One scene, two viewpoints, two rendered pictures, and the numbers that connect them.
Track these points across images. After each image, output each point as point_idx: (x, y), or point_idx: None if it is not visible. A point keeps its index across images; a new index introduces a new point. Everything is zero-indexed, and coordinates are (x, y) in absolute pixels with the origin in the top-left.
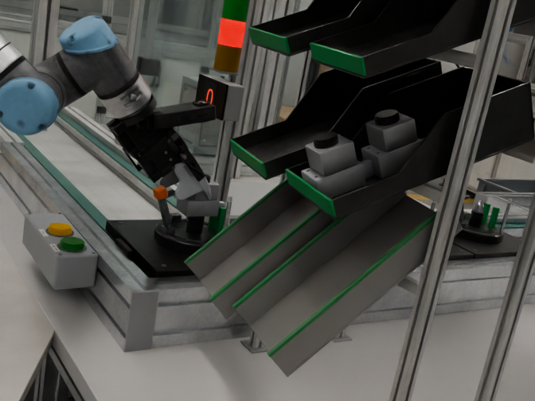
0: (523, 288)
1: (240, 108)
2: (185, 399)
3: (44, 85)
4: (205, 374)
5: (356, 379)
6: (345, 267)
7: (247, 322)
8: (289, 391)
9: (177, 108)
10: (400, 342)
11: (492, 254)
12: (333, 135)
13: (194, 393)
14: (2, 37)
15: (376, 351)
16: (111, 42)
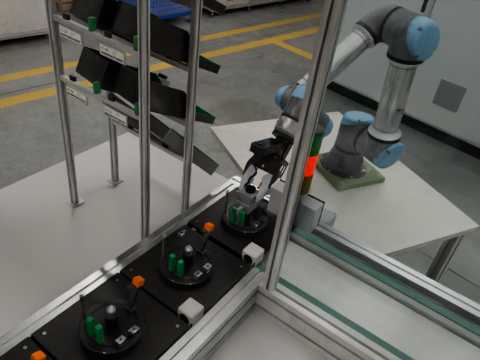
0: (64, 138)
1: (268, 201)
2: (195, 185)
3: (283, 89)
4: (195, 198)
5: (129, 221)
6: None
7: None
8: (158, 202)
9: (268, 141)
10: (103, 263)
11: (3, 353)
12: (160, 73)
13: (193, 188)
14: (306, 76)
15: (119, 248)
16: (292, 93)
